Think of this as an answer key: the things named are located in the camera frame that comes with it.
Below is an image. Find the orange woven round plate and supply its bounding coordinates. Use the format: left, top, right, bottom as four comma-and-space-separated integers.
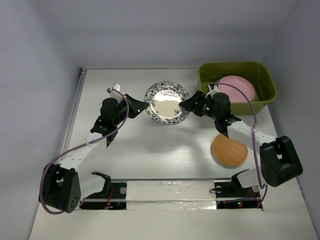
211, 133, 248, 168

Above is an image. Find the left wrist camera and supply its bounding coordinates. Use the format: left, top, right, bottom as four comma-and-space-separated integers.
106, 83, 123, 99

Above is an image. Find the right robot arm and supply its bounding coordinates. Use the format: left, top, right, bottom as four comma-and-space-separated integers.
179, 90, 303, 190

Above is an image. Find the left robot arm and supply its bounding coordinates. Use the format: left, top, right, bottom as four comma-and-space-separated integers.
38, 90, 149, 215

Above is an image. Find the aluminium table edge rail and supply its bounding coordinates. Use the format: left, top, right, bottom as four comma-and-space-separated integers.
59, 67, 87, 154

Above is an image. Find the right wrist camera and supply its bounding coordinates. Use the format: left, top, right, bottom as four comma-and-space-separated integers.
205, 82, 220, 98

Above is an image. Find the blue floral white plate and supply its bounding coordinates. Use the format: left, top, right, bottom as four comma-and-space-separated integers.
144, 81, 190, 125

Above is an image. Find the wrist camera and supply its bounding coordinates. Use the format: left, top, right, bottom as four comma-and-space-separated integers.
205, 82, 220, 98
106, 83, 123, 99

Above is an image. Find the silver foil covered bar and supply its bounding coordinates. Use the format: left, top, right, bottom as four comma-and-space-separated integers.
125, 180, 217, 211

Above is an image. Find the pink plastic plate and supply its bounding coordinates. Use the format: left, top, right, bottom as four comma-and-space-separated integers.
217, 75, 256, 103

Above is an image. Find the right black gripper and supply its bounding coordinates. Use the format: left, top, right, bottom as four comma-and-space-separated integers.
178, 90, 220, 121

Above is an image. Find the green plastic bin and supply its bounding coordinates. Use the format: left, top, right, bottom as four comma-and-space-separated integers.
197, 61, 277, 113

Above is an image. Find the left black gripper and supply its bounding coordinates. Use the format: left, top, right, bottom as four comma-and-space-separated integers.
112, 94, 149, 127

